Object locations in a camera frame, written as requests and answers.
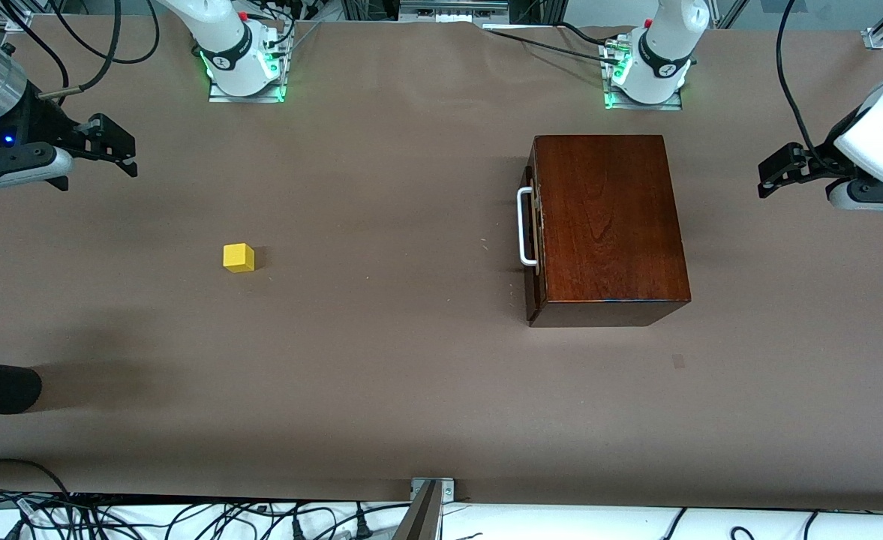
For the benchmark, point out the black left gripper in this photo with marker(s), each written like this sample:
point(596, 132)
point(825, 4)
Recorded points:
point(821, 160)

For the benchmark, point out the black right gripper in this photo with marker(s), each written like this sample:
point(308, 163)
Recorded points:
point(34, 118)

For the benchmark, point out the yellow cube block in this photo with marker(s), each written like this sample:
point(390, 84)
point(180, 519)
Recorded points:
point(238, 257)

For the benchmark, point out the dark wooden drawer cabinet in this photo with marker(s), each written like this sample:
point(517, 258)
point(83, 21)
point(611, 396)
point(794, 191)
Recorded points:
point(606, 217)

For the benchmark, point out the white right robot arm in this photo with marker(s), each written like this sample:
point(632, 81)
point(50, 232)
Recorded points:
point(220, 37)

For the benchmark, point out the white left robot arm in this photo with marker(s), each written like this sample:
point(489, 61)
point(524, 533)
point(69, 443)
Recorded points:
point(662, 45)

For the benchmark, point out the brown paper table cover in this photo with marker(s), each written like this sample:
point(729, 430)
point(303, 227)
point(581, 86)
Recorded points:
point(381, 187)

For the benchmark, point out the black power plug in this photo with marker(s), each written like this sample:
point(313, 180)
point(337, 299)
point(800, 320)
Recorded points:
point(298, 529)
point(362, 529)

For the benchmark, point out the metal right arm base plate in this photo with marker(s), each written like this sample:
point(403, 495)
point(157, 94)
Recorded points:
point(276, 90)

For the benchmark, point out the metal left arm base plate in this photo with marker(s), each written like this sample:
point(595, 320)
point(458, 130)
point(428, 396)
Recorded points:
point(612, 101)

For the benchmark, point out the aluminium frame rail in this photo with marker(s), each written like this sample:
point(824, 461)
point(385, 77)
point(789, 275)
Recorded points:
point(449, 7)

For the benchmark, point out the metal table edge bracket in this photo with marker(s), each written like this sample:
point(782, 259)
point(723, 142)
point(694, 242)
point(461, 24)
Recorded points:
point(445, 487)

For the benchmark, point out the dark camera mount pole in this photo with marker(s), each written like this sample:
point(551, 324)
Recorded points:
point(420, 517)

